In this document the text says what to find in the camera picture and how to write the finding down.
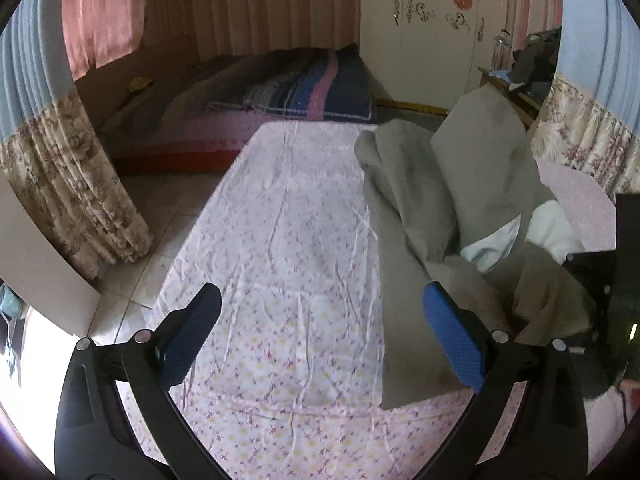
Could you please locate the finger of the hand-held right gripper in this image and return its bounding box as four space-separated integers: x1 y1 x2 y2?
565 250 617 286

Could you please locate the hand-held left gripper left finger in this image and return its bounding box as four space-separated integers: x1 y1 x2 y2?
54 282 231 480

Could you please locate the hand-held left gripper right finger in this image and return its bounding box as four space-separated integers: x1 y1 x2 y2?
415 281 588 480

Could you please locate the grey white large garment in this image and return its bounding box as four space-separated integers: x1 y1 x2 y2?
354 82 598 408

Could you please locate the pile of dark clothes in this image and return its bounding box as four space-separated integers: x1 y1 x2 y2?
510 27 562 96

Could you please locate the pink floral bed sheet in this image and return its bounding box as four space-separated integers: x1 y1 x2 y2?
120 121 621 480

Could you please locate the blue floral curtain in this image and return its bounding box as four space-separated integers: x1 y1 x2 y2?
0 0 153 281
530 0 640 198

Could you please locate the white board panel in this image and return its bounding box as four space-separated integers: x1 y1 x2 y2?
0 180 102 338

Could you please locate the teal object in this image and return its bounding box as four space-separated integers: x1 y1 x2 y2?
0 282 23 320

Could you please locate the wooden shelf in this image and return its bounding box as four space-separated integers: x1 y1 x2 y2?
477 66 543 123

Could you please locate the yellow floor strip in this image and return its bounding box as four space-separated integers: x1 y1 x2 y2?
375 99 448 116

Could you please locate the white wardrobe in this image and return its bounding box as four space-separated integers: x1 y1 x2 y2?
360 0 511 111

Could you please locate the striped blue pink blanket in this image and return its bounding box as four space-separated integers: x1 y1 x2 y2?
205 44 379 123

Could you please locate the pink window curtain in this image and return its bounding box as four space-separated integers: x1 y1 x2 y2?
61 0 147 81

